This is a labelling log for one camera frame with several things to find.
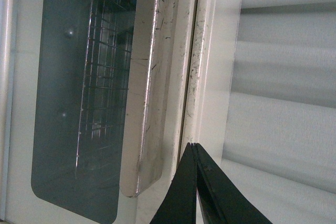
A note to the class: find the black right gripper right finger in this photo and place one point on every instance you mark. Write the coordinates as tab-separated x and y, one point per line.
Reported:
220	200

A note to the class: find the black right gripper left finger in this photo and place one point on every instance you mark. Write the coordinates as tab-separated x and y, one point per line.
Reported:
179	204

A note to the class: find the oven door with glass window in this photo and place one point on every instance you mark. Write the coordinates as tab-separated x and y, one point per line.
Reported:
78	98

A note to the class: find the cream Toshiba toaster oven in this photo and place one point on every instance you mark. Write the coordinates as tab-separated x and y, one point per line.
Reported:
210	51

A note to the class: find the white pleated curtain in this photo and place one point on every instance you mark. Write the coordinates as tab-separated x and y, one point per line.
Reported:
279	146

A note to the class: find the wire oven rack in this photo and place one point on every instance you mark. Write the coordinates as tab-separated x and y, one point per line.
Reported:
105	82

